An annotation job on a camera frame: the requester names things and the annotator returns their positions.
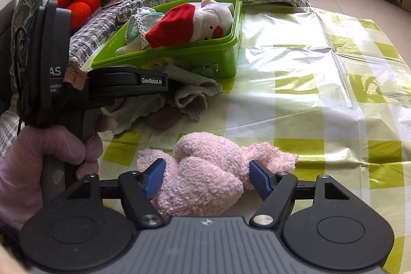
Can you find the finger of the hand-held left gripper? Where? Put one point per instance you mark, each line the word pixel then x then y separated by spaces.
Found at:
pixel 144 81

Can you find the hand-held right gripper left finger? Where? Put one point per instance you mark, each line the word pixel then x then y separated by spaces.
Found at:
pixel 155 177

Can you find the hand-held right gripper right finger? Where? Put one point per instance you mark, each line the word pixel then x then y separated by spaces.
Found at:
pixel 260 179

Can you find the pink fluffy towel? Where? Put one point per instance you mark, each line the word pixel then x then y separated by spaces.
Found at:
pixel 205 171

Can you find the grey-green towel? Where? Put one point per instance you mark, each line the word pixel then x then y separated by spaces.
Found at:
pixel 192 97

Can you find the green plastic box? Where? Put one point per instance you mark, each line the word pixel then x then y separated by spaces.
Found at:
pixel 192 55

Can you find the rabbit doll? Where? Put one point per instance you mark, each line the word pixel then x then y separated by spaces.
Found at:
pixel 141 26

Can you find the white plush with red hat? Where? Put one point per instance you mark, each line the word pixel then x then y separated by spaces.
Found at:
pixel 208 20

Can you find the person's left hand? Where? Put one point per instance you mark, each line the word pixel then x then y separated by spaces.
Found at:
pixel 48 142

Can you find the grey quilted sofa cover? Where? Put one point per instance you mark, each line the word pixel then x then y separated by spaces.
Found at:
pixel 93 33

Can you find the brown heart-shaped pad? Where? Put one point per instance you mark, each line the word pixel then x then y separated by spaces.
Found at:
pixel 163 120

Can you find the green pillow with branch print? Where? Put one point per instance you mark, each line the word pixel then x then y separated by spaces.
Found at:
pixel 30 1

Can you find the yellow-green checked tablecloth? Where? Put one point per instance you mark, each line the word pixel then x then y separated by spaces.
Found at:
pixel 321 84

